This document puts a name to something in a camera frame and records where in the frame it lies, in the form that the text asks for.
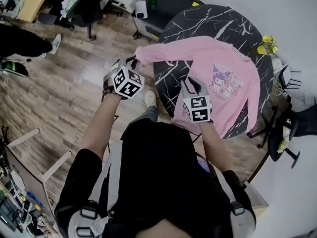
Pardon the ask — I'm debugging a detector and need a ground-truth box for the white router with black antennas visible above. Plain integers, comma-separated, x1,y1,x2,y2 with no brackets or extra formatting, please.
278,63,302,90

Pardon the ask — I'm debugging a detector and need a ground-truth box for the white flower bunch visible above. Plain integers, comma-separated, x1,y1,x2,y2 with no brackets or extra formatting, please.
60,0,75,18

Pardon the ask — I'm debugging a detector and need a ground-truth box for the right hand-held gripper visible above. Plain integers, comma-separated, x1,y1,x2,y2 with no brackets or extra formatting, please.
180,77,213,124

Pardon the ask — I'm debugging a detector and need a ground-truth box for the black mesh office chair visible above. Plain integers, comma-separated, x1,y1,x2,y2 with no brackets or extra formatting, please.
247,95,317,170
38,0,123,41

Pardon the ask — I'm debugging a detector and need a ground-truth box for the yellow potted flower plant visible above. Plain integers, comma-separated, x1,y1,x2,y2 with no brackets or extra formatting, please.
257,35,283,71

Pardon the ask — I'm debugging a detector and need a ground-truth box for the pale yellow flower bouquet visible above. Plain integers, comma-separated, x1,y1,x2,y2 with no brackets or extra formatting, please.
276,126,292,155

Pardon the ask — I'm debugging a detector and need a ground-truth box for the grey backpack harness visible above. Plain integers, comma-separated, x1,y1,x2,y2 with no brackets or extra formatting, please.
68,142,256,238

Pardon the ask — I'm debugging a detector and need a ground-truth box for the wooden desk with white legs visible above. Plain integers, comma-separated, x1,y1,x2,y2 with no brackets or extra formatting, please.
244,181,269,219

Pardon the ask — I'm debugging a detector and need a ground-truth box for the light wooden desk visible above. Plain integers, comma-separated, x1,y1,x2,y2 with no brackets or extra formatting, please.
17,0,57,23

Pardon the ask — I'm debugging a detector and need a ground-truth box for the light grey smartphone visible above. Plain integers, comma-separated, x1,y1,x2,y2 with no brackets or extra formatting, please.
135,0,149,19

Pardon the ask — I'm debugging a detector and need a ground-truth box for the person's left leg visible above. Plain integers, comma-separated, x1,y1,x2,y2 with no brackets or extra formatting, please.
135,105,159,123

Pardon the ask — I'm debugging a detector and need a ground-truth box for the person's left forearm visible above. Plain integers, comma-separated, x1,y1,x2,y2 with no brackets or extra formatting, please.
80,95,122,158

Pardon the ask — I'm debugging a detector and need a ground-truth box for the black phone with lit screen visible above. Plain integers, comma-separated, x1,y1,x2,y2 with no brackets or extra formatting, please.
195,154,211,176

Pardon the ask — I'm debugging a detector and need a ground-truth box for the pink sweatshirt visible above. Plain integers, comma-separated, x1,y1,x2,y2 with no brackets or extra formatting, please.
135,35,261,140

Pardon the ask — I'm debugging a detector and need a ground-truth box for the round black marble table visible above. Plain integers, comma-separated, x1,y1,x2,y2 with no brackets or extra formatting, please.
153,4,274,140

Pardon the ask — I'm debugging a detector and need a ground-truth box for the person's leg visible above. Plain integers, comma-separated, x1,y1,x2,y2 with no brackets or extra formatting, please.
0,23,54,59
135,105,159,123

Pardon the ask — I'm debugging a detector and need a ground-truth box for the person's right forearm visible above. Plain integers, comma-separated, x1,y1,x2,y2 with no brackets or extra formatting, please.
199,121,235,173

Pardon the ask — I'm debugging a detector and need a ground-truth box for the person's left hand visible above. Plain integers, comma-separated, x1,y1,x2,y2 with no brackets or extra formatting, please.
102,79,122,100

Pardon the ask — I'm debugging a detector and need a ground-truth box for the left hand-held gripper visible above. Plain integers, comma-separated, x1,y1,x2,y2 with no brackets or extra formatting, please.
103,55,146,100

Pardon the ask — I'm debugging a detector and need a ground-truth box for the black and green device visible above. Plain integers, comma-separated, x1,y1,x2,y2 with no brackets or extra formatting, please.
0,60,29,78

